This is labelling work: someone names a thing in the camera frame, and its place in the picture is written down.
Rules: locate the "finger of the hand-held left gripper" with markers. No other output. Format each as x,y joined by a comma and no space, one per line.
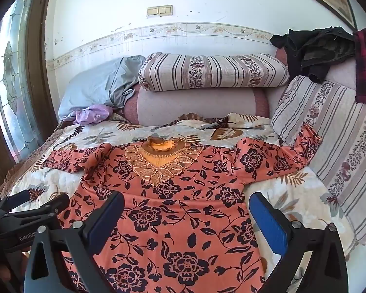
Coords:
15,200
48,206

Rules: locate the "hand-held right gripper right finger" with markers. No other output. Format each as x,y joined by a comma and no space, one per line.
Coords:
268,222

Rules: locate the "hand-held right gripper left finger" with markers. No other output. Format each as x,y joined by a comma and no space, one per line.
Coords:
107,219

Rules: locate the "orange floral blouse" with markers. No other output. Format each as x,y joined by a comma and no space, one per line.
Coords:
183,213

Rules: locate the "leaf print blanket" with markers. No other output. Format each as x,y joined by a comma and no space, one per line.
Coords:
79,137

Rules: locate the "purple floral cloth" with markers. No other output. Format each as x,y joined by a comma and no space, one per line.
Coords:
91,114

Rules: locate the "striped floral cushion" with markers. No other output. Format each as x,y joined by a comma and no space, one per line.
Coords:
338,128

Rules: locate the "stained glass window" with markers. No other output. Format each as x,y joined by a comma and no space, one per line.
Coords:
12,67

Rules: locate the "striped floral pillow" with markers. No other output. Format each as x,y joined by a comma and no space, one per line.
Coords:
213,70

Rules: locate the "black jacket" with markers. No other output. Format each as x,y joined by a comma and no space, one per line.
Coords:
317,52

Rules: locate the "beige light switch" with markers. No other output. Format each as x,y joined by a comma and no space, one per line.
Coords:
159,10

